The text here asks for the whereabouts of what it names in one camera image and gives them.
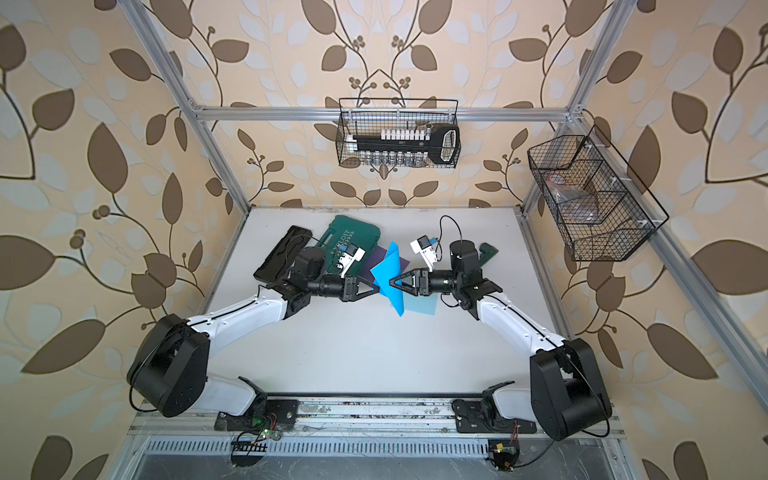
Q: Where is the green plastic tool case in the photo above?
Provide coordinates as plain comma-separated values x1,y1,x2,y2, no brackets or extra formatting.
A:
317,215,381,275

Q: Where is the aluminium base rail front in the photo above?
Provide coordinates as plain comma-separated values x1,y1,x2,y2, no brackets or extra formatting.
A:
127,394,626,441

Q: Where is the aluminium frame post left rear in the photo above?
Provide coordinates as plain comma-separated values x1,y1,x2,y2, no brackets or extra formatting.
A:
118,0,251,216

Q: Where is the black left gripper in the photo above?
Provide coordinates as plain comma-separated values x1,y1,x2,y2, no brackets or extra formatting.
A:
305,271,378,304

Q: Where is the plastic bag in basket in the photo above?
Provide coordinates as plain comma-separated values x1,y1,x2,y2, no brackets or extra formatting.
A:
546,174,599,224

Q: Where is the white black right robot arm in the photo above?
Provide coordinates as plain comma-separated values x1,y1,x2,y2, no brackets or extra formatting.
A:
389,236,612,441

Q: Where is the small circuit board right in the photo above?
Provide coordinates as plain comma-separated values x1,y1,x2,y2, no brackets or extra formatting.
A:
486,440,520,472

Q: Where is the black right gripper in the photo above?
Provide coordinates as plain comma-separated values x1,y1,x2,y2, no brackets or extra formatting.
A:
391,267,463,297

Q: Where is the black socket set holder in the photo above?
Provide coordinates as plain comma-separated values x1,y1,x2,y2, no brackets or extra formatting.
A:
341,124,461,165

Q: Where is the small circuit board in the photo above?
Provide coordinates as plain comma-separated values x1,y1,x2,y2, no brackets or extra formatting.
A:
229,430,280,468
486,440,520,472

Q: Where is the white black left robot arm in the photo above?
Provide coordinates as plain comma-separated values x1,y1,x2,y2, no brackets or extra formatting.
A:
126,247,380,418

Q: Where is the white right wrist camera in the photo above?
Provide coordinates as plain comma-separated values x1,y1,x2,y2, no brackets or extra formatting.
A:
410,235,438,271

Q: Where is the light blue square paper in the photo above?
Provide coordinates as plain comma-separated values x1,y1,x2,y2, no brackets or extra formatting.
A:
403,294,439,316

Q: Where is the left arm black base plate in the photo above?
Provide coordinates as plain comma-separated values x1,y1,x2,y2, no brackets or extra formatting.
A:
214,399,299,432

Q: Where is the aluminium frame post right rear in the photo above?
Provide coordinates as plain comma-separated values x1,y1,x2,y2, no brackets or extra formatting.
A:
520,0,637,214

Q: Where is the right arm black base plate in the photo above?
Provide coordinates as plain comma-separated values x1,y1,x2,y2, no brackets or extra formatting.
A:
451,399,537,434

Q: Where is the aluminium frame right side rail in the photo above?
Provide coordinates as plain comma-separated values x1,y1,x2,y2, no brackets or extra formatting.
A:
566,116,768,415

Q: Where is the black wire basket rear wall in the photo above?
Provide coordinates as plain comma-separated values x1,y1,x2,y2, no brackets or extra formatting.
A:
335,96,461,170

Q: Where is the black wire basket right wall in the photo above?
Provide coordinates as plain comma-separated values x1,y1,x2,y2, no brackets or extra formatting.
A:
527,126,669,262

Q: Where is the aluminium frame rear crossbar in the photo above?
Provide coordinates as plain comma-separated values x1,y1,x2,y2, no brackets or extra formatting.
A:
194,106,570,124

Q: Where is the black foam tool tray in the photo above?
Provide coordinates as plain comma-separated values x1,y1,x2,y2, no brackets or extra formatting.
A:
253,225,313,283

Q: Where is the purple square paper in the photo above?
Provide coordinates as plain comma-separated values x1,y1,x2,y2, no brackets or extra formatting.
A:
357,243,409,288

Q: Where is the aluminium frame post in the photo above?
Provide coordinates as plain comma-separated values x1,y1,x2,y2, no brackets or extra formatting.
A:
520,0,637,214
118,0,251,216

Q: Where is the black wire basket wall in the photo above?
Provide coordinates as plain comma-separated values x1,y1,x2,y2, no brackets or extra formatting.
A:
335,96,461,170
527,126,669,262

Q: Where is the small circuit board left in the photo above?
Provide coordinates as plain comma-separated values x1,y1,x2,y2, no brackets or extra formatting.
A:
229,430,280,468

